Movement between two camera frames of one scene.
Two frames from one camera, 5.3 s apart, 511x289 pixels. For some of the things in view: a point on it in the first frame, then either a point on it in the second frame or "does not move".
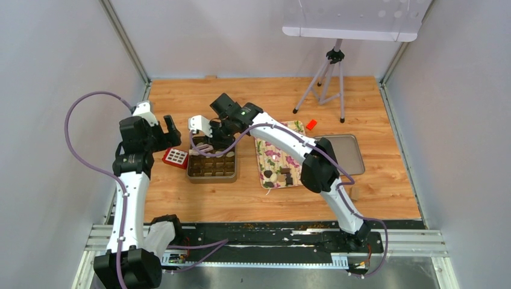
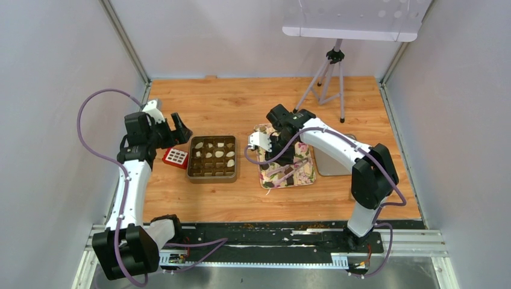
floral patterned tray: [277, 168] does not move
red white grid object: [176, 158] does not move
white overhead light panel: [393, 20] does not move
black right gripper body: [223, 132] -> [279, 143]
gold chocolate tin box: [202, 169] does not move
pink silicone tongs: [205, 147] -> [300, 163]
